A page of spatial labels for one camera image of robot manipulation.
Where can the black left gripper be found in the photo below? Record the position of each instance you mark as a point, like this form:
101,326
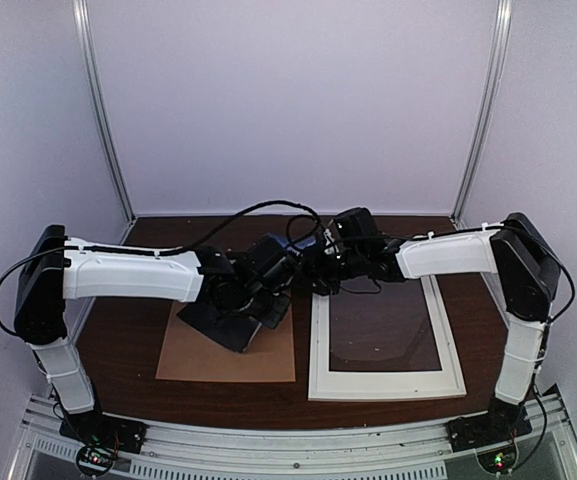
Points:
273,318

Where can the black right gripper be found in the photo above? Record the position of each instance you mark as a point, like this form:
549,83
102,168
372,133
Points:
313,259

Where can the landscape photo print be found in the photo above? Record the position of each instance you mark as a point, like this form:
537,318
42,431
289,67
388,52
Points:
235,334

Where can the clear acrylic sheet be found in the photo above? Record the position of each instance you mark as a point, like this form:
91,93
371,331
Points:
381,328

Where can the white photo mat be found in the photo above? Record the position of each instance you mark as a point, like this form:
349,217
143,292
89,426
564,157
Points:
318,370

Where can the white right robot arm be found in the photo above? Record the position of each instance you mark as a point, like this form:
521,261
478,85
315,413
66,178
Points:
513,250

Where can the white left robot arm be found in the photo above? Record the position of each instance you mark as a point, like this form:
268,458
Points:
63,268

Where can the brown cardboard backing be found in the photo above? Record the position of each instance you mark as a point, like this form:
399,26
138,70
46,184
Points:
187,355

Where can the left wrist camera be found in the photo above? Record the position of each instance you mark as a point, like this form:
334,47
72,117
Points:
271,264

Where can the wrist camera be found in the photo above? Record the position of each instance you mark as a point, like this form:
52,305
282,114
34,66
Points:
271,264
356,226

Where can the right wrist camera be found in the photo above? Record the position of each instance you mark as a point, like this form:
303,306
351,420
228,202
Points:
356,226

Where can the white picture frame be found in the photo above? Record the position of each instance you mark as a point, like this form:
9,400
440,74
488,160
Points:
453,360

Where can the aluminium front rail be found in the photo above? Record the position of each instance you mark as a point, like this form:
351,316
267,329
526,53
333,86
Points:
420,450

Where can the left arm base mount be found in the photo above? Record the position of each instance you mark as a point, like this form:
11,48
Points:
102,437

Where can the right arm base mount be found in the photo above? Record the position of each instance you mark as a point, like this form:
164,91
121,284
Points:
492,435

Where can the right aluminium corner post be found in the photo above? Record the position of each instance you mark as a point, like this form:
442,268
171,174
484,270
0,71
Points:
492,82

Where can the aluminium corner post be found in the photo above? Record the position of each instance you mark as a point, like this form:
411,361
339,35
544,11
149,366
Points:
84,31
492,82

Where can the left aluminium corner post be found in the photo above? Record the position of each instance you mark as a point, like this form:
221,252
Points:
84,31

